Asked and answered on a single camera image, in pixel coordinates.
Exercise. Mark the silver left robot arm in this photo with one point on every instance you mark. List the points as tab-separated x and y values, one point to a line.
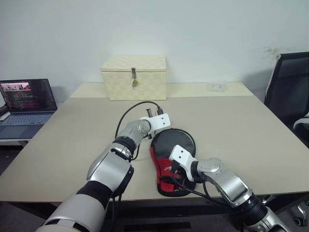
108	169

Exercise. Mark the black mesh office chair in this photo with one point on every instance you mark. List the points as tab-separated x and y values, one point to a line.
289	84

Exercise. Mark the small brass padlock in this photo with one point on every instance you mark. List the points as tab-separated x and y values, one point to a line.
135	83

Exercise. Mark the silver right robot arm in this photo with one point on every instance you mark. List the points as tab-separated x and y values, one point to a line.
229	178

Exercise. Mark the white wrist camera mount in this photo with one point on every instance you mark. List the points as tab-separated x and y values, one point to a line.
179	154
160	120

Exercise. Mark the silver chair base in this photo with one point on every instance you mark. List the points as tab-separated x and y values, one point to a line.
299	210

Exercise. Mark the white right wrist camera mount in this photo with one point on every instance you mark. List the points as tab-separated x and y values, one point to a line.
179	154

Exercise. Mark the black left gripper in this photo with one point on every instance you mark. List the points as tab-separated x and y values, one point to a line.
150	113

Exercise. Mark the clear plastic container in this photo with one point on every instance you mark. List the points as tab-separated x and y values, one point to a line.
217	87

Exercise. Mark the cream woven storage box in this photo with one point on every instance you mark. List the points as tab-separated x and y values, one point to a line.
144	84

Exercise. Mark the black table frame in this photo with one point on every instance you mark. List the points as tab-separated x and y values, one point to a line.
169	215

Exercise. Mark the metal hasp latch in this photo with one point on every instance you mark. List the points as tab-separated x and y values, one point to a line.
133	72

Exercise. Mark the open blue laptop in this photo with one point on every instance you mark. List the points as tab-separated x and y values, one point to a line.
29	96

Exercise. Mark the black red mouse pad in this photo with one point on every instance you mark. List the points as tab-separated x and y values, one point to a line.
169	145

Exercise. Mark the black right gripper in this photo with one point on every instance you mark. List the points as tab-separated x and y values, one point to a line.
178	177

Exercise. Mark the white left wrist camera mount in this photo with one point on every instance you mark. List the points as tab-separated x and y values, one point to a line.
160	120

